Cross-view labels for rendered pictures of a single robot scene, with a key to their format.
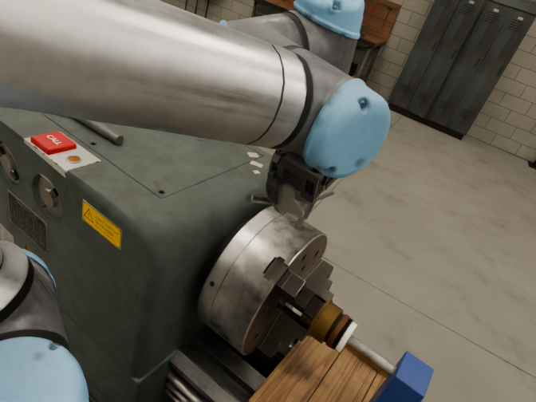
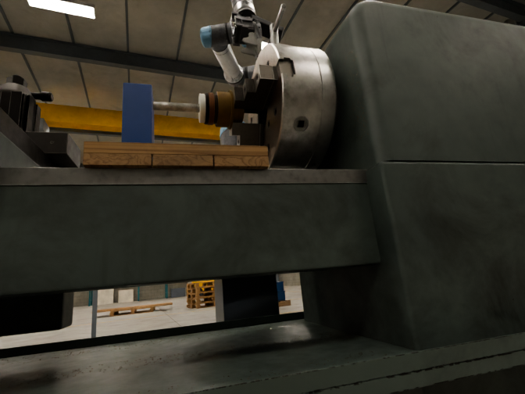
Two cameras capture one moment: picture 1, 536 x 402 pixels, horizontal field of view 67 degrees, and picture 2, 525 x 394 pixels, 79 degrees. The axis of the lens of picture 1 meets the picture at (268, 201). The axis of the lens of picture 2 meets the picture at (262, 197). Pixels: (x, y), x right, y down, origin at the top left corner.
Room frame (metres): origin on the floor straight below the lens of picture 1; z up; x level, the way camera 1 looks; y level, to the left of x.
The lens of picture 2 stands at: (1.20, -0.59, 0.67)
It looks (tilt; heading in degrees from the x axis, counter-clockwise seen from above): 14 degrees up; 139
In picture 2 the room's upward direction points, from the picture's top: 5 degrees counter-clockwise
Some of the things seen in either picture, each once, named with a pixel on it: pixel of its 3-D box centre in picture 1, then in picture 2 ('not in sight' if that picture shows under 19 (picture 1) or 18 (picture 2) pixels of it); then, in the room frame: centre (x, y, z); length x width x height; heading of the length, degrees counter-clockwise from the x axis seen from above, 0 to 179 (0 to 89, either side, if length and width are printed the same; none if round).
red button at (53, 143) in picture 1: (53, 143); not in sight; (0.66, 0.44, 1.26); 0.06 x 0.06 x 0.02; 65
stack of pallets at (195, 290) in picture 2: not in sight; (209, 293); (-7.81, 4.66, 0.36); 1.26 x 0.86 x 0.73; 83
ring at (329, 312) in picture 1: (325, 321); (223, 109); (0.62, -0.20, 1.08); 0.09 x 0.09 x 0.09; 65
